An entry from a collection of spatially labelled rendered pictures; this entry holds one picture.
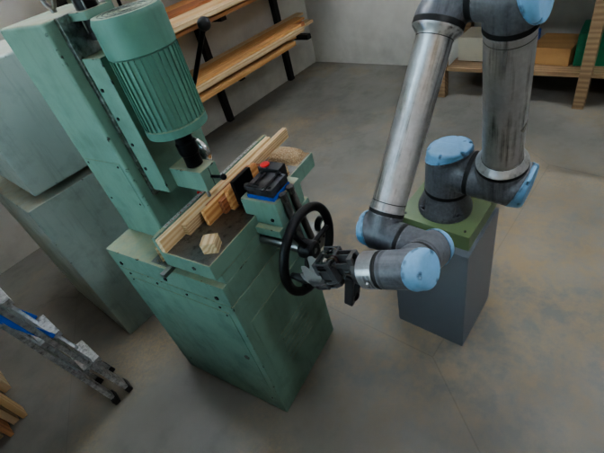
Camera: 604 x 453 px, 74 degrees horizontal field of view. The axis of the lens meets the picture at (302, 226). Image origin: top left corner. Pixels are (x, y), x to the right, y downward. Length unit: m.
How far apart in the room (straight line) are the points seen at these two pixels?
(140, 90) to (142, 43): 0.11
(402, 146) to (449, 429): 1.14
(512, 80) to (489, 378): 1.20
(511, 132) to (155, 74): 0.92
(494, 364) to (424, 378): 0.29
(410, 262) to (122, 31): 0.81
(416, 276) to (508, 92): 0.51
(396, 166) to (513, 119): 0.34
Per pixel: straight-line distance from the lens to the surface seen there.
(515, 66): 1.07
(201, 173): 1.22
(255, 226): 1.26
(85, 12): 1.21
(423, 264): 0.86
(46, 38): 1.25
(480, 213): 1.58
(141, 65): 1.08
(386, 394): 1.82
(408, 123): 0.99
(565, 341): 2.03
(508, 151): 1.26
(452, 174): 1.40
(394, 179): 0.99
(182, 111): 1.13
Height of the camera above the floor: 1.63
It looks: 39 degrees down
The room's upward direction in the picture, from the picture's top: 16 degrees counter-clockwise
